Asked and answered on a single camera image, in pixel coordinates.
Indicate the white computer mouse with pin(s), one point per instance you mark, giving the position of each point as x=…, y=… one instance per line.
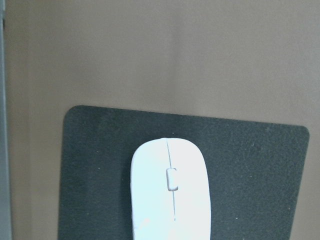
x=170, y=196

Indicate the black mouse pad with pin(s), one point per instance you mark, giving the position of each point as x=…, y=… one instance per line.
x=254, y=171

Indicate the grey laptop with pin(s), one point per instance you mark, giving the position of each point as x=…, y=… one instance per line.
x=5, y=192

